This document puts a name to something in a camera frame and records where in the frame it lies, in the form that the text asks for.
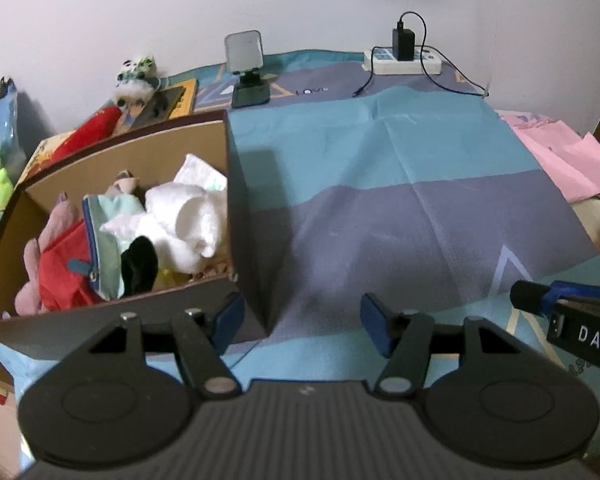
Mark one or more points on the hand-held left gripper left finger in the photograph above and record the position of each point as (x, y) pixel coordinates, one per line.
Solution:
(230, 317)

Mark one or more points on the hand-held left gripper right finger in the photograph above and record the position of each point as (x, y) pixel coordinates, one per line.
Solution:
(375, 320)

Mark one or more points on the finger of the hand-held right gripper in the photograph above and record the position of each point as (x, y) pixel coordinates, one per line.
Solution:
(527, 296)

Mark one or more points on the yellow cloth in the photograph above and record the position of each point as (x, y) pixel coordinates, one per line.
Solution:
(169, 276)

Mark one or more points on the black sock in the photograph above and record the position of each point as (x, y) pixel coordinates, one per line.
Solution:
(140, 265)

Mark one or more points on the teal zipper pouch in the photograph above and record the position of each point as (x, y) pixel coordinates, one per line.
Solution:
(107, 250)

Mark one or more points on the white soft packet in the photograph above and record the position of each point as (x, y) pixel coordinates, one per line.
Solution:
(197, 172)

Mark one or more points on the grey white plush toy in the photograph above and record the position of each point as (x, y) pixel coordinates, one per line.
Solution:
(122, 182)

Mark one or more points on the pink plush toy red dress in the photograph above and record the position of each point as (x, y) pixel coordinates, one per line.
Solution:
(60, 270)

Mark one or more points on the brown cardboard box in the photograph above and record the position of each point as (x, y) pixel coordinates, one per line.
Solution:
(130, 155)

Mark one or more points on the cream printed quilt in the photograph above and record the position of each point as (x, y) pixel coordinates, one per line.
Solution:
(597, 220)

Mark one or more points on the pink cloth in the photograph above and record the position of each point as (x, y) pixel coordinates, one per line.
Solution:
(565, 160)

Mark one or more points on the yellow printed board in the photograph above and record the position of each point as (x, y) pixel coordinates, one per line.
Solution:
(189, 97)

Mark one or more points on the black smartphone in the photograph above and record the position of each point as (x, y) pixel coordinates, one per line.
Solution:
(157, 105)

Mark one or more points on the red plush pillow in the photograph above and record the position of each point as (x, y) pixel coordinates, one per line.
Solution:
(87, 132)

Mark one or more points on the picture book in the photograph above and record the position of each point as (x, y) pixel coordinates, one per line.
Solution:
(35, 157)

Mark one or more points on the white power strip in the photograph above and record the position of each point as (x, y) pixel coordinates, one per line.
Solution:
(385, 65)

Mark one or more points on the panda plush toy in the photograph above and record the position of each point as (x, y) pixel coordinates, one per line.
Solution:
(135, 80)

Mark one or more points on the green phone stand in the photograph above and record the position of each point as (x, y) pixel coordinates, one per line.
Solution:
(244, 52)

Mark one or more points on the black charger adapter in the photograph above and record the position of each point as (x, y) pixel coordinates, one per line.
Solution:
(404, 42)

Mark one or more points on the blue plastic bag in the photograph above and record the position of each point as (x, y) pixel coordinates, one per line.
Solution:
(2, 115)

